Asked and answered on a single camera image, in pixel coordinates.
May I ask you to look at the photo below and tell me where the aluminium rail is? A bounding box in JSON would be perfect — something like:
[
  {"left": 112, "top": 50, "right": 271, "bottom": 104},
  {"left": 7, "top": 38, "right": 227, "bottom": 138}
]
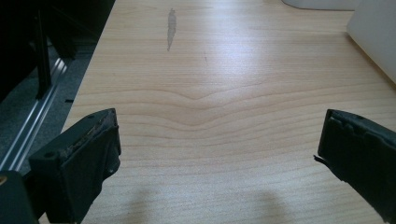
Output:
[{"left": 0, "top": 57, "right": 68, "bottom": 172}]

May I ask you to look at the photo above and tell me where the white container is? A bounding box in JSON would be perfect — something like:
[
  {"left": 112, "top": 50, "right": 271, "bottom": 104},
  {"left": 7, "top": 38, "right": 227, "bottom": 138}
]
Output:
[{"left": 281, "top": 0, "right": 362, "bottom": 11}]

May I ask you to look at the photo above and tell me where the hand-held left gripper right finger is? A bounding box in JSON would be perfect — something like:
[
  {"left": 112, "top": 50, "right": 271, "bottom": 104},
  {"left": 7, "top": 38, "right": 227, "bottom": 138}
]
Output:
[{"left": 313, "top": 108, "right": 396, "bottom": 224}]

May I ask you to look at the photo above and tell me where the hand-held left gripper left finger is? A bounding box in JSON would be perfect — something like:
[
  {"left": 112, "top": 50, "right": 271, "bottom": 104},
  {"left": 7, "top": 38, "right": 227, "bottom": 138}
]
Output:
[{"left": 28, "top": 107, "right": 122, "bottom": 224}]

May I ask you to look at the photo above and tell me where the white box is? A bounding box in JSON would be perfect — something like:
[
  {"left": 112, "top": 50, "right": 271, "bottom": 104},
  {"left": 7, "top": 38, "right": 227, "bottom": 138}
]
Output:
[{"left": 346, "top": 0, "right": 396, "bottom": 84}]

